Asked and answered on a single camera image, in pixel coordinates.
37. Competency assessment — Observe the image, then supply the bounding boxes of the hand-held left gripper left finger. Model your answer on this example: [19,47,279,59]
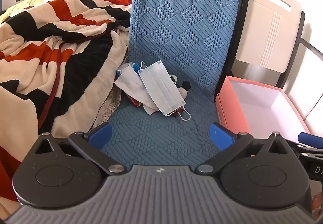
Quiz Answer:
[34,122,127,174]

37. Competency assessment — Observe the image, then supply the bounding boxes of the white cloth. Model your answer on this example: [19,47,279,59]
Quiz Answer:
[142,98,162,116]

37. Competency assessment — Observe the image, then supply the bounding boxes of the pink cardboard box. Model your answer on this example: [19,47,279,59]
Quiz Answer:
[214,75,312,142]

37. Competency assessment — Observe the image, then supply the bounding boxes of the floral bed sheet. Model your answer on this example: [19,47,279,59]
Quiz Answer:
[96,85,122,127]

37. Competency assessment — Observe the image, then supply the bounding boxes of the clear bag with beige pad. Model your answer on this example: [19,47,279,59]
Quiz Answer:
[114,65,146,100]

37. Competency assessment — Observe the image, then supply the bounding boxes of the black curved metal rail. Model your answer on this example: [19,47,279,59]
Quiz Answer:
[298,37,323,60]

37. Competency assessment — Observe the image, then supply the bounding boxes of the yellow pillow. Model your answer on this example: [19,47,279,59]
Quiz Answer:
[0,0,46,23]

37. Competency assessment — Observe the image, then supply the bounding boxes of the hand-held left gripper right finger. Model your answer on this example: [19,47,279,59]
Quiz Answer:
[196,122,291,174]

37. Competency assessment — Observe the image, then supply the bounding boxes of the blue face mask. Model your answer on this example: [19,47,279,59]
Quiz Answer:
[138,61,191,121]

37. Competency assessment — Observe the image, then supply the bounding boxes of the blue textured mat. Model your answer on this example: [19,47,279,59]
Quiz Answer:
[99,0,243,167]

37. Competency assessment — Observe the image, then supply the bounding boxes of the person's right hand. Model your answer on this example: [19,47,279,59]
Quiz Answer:
[311,194,323,216]

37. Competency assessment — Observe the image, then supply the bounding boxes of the blue tissue packet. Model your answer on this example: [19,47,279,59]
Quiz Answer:
[115,62,142,108]

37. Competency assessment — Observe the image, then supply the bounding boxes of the beige folding chair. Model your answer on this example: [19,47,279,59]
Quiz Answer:
[231,0,306,88]

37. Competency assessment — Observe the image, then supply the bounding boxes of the panda plush toy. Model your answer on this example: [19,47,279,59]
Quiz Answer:
[169,75,193,100]

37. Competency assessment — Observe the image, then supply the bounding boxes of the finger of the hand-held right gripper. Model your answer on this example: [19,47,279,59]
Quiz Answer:
[297,132,323,150]

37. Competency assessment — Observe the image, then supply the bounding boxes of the red black cream blanket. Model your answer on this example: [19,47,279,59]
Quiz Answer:
[0,0,135,203]

